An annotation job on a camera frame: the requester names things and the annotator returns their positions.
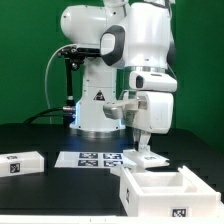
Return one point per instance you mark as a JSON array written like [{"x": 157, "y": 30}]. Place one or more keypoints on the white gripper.
[{"x": 149, "y": 111}]

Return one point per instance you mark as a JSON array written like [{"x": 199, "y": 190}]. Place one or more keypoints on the white cabinet door panel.
[
  {"x": 146, "y": 159},
  {"x": 116, "y": 170}
]

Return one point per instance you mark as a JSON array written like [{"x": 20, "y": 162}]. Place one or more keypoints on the white cabinet body box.
[{"x": 180, "y": 194}]

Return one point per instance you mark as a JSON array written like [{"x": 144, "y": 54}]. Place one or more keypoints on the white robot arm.
[{"x": 125, "y": 50}]

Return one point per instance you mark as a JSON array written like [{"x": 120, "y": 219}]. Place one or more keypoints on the white cabinet top block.
[{"x": 22, "y": 163}]

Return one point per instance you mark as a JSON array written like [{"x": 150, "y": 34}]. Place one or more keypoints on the white marker sheet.
[{"x": 91, "y": 160}]

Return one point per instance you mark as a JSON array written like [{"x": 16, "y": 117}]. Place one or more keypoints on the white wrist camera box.
[{"x": 152, "y": 81}]

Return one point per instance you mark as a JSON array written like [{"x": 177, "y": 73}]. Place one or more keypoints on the black camera on stand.
[{"x": 74, "y": 56}]

